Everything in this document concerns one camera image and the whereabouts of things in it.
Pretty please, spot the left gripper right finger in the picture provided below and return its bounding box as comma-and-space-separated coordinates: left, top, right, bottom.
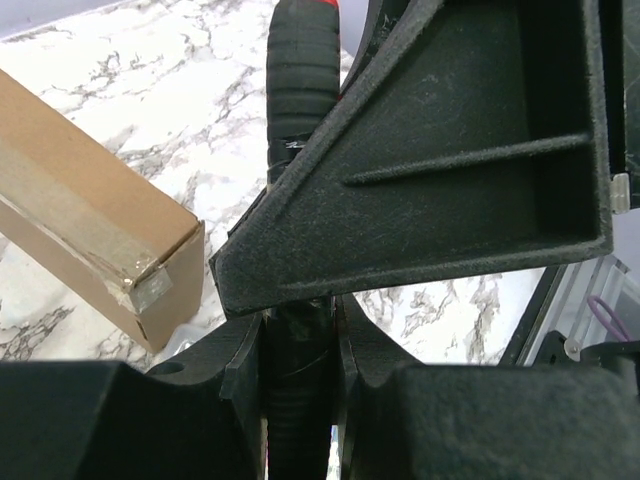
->
336, 296, 639, 479

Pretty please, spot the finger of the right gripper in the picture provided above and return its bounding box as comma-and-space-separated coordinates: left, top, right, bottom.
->
212, 1, 613, 315

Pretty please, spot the brown cardboard express box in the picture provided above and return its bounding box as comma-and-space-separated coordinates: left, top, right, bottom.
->
1, 75, 205, 353

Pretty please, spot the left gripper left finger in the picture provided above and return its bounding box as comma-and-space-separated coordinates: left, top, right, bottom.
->
1, 316, 264, 479

